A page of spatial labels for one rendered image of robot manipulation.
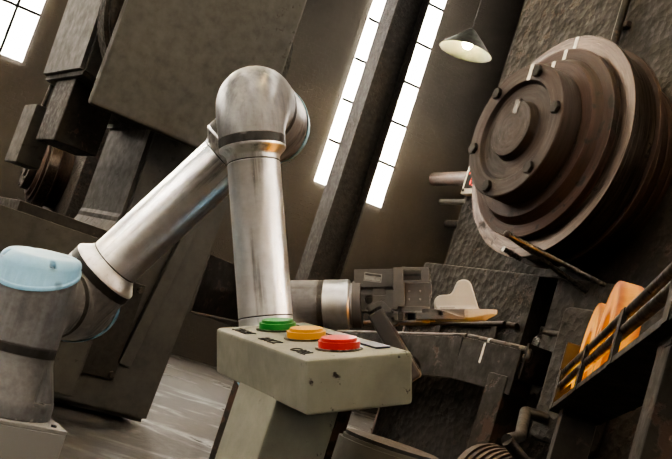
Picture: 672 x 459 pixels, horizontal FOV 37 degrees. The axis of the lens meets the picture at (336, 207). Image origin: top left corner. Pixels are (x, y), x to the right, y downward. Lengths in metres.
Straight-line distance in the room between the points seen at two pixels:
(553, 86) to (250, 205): 0.77
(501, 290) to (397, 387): 1.23
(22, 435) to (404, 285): 0.57
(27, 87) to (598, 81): 10.20
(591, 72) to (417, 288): 0.68
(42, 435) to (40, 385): 0.07
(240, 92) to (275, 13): 3.25
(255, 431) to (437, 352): 1.14
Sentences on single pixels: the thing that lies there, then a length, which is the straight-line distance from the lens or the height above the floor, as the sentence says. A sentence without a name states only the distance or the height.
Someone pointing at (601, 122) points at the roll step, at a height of 1.14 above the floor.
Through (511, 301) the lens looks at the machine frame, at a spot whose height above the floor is 0.81.
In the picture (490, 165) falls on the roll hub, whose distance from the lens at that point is 2.03.
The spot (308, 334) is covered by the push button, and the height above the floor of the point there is 0.60.
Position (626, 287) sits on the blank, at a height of 0.78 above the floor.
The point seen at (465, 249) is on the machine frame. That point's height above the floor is 0.92.
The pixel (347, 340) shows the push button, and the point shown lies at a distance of 0.94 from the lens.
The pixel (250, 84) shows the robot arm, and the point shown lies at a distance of 1.43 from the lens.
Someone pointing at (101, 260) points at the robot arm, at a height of 0.62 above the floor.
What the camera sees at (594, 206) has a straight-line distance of 1.86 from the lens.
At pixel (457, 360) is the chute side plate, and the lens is 2.03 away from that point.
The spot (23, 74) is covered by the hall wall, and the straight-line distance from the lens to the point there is 11.82.
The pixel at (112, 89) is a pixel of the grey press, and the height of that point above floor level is 1.35.
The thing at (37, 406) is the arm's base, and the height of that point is 0.40.
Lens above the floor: 0.59
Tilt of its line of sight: 8 degrees up
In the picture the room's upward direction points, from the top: 18 degrees clockwise
